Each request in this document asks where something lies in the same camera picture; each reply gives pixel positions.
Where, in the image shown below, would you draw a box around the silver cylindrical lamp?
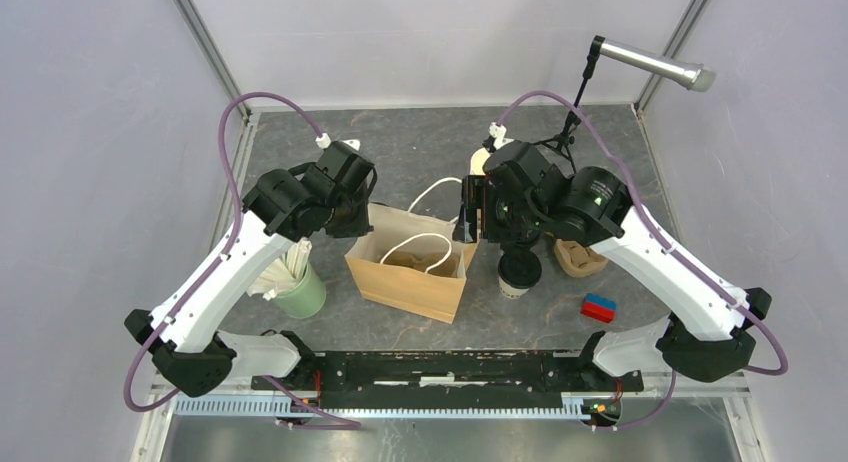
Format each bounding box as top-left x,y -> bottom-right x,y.
592,35 -> 717,92

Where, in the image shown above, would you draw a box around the white wrapped straws bundle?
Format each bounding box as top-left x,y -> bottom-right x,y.
246,238 -> 312,300

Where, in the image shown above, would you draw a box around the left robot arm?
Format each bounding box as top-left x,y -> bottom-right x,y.
124,139 -> 377,397

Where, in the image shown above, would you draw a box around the stack of white paper cups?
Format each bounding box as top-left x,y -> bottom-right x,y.
469,148 -> 491,176

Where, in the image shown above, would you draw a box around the white paper cup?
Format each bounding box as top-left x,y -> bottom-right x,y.
499,279 -> 529,299

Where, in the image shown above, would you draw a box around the brown paper bag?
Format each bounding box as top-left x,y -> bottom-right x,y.
345,177 -> 477,323

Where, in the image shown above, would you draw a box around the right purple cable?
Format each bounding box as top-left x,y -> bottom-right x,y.
493,90 -> 790,431

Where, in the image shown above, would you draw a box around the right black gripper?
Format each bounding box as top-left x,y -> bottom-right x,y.
451,174 -> 544,243

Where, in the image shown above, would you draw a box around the brown pulp cup carrier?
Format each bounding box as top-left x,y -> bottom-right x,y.
553,239 -> 608,278

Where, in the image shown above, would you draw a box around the green cup holder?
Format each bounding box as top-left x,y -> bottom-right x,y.
272,263 -> 327,319

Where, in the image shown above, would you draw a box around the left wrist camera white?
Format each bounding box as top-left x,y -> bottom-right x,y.
315,133 -> 361,151

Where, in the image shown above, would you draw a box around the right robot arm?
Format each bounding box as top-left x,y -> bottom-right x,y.
453,142 -> 771,390

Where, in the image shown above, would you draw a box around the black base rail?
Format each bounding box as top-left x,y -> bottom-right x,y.
280,350 -> 644,410

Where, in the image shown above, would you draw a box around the black tripod stand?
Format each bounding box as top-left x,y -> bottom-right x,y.
533,35 -> 605,173

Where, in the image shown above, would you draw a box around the red and blue block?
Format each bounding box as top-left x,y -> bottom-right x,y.
580,293 -> 617,324

